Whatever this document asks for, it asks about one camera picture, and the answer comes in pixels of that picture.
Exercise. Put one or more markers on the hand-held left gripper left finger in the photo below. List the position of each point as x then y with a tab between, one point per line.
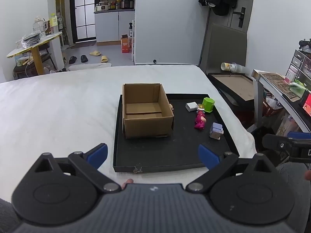
97	154

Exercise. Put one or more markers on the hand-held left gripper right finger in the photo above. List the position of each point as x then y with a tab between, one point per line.
208	156

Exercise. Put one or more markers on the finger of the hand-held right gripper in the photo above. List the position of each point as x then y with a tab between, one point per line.
274	141
300	135

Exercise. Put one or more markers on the black tray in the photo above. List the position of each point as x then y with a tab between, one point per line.
184	150

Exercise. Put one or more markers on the purple and white block toy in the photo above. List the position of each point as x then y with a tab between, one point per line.
215	131

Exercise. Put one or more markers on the pink doll figurine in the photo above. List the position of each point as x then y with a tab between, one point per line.
200	121

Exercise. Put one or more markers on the brown cardboard box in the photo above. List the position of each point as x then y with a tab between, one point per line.
145	123

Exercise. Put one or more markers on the person's right hand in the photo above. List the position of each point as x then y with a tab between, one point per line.
308	175

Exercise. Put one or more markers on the person's left hand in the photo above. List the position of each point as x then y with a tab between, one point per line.
128	183

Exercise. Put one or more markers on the person's grey pants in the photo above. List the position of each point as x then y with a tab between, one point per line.
291	177

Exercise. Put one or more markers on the red phone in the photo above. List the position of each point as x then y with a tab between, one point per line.
307	104

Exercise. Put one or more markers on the green tissue box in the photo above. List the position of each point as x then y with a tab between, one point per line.
298	88

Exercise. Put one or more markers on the white side desk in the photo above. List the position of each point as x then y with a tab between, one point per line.
279	92

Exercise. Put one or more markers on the green hexagonal container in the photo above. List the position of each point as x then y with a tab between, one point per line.
209	104

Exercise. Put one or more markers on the white charger plug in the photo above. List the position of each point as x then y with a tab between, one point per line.
192	106

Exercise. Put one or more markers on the black framed board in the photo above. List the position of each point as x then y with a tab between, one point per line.
235	87

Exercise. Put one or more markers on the dark drawer organizer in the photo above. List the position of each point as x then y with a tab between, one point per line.
300	65

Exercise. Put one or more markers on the stack of paper cups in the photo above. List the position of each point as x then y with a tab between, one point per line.
232	67

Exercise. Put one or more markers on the white floor towel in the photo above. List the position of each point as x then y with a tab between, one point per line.
90	66

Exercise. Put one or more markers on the yellow slipper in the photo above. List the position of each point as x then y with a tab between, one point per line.
104	59
95	53

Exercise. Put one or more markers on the black slipper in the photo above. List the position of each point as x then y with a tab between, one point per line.
84	58
73	59

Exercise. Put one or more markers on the grey leaning board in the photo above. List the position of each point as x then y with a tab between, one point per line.
226	46

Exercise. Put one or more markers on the dark stool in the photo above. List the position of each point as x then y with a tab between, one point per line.
26	69

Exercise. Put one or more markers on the orange cardboard box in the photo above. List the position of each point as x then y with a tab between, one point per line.
125	45

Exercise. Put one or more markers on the round yellow-edged table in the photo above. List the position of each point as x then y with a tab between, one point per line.
36	47

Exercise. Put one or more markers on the grey kitchen cabinet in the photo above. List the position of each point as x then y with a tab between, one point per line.
109	26

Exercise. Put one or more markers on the spray bottle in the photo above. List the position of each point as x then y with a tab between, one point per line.
130	28

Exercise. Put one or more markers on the stack of wrapped plates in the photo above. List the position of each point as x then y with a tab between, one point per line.
31	38

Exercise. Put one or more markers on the yellow label bottle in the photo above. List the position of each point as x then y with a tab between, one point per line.
54	23

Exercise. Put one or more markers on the clear water jug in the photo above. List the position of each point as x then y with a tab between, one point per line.
38	26

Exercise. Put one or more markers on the black framed glass door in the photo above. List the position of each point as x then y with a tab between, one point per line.
81	12

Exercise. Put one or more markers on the black rice cooker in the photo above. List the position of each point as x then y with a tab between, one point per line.
127	3

